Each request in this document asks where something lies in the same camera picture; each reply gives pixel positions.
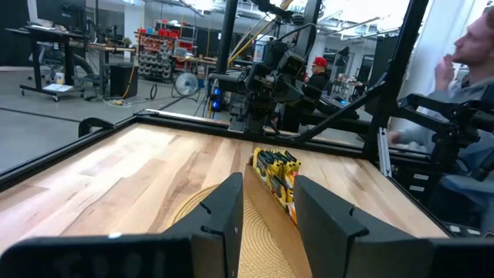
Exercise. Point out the black computer tower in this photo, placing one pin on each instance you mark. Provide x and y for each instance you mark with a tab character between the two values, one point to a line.
216	99

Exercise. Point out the black floor cabinet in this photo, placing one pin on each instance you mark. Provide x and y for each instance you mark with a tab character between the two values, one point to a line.
123	81

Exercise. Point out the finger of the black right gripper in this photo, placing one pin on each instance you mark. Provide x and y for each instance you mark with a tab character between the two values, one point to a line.
288	88
299	89

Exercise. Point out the parts bin rack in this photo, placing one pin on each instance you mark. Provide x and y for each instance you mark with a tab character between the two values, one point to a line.
162	54

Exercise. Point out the black pole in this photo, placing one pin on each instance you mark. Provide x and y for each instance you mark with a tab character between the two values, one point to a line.
312	27
227	34

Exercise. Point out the black rolling desk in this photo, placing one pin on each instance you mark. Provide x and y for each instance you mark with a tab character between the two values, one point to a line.
38	36

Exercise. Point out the dark desk monitor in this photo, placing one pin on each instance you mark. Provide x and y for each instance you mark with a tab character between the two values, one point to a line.
61	11

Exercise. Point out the grey floor fan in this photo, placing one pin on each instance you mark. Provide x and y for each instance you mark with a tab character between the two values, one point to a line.
186	84

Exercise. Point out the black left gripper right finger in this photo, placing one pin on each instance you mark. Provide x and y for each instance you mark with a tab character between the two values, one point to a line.
332	239

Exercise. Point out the dark wooden tea box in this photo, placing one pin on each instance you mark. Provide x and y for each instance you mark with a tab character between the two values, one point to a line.
270	220

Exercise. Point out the silver aluminium extrusion piece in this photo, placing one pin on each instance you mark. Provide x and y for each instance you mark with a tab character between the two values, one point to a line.
384	152

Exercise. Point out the person's hand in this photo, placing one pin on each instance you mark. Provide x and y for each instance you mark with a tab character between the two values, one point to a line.
394	137
444	71

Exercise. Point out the round woven beige placemat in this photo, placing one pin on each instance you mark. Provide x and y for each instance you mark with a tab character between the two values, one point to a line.
254	247

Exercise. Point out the white pillar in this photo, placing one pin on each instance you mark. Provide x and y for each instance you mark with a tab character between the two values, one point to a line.
424	38

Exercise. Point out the person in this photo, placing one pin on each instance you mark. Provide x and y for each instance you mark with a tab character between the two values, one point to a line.
455	92
318	79

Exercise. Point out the black aluminium rig frame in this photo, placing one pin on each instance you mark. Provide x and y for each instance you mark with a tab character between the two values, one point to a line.
393	77

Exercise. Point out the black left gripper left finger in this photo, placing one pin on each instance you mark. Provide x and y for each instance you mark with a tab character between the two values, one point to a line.
216	231

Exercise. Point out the black labelled base box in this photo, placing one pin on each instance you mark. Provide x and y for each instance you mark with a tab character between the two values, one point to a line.
417	181

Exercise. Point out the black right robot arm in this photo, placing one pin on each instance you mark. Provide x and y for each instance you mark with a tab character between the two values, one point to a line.
251	116

